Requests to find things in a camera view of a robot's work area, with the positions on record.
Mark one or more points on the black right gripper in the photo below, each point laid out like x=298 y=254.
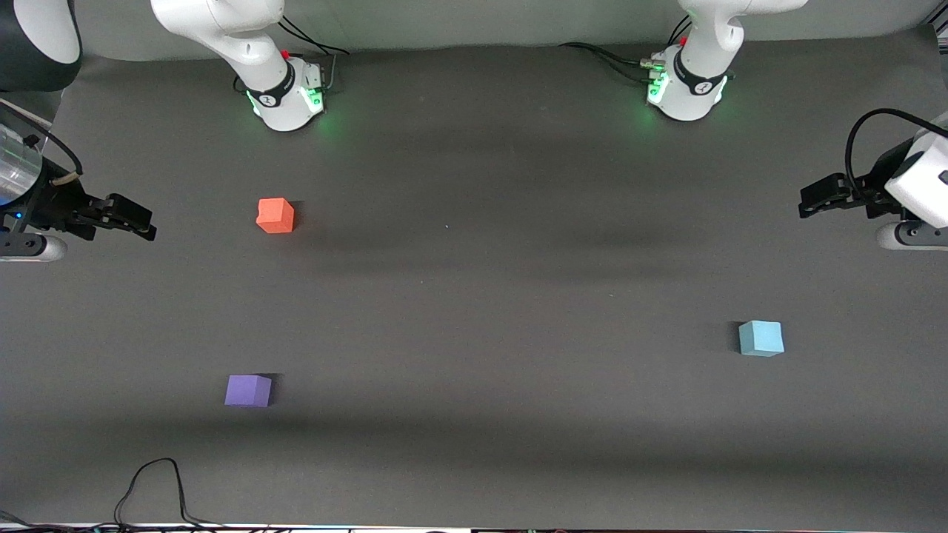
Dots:
x=53 y=203

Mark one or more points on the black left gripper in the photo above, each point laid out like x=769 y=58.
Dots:
x=872 y=183

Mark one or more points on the light blue foam block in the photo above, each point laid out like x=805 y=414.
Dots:
x=760 y=339

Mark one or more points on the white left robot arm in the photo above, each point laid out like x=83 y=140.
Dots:
x=696 y=89

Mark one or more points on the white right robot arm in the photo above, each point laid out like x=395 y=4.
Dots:
x=244 y=44

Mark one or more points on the orange foam block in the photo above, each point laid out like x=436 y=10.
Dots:
x=275 y=215

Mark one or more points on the purple foam block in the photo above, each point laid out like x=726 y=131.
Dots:
x=248 y=391

